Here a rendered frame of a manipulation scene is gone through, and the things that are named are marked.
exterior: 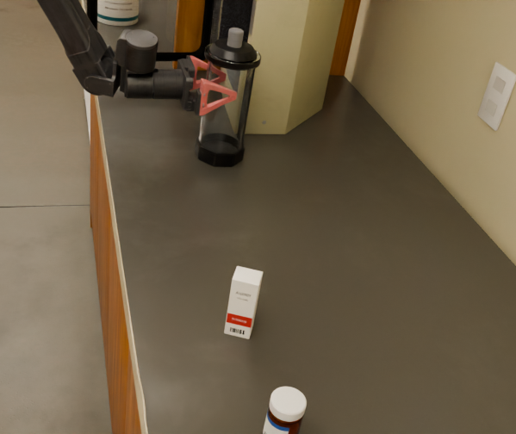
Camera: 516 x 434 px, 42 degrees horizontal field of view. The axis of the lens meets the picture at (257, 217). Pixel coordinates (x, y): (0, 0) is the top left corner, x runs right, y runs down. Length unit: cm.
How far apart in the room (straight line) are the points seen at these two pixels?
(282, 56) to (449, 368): 75
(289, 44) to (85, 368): 124
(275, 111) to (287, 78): 8
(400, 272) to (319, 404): 35
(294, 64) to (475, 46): 37
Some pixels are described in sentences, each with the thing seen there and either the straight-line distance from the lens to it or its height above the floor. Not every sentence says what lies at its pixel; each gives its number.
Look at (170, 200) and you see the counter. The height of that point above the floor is 94.
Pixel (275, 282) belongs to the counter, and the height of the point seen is 94.
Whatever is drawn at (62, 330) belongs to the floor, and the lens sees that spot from 233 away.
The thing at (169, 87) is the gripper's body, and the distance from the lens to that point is 128.
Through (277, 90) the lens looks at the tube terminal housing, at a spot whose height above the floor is 105.
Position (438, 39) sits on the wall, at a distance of 159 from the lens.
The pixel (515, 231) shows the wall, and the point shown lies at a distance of 134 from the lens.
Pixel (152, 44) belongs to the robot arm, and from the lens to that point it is 123.
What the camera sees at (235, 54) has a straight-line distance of 127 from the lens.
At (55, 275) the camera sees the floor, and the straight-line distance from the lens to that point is 255.
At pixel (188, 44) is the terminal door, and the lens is 172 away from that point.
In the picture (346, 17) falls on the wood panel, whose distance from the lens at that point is 190.
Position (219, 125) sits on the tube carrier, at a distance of 132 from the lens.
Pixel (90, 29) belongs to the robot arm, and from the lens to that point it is 127.
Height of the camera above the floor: 160
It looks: 33 degrees down
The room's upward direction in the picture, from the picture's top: 10 degrees clockwise
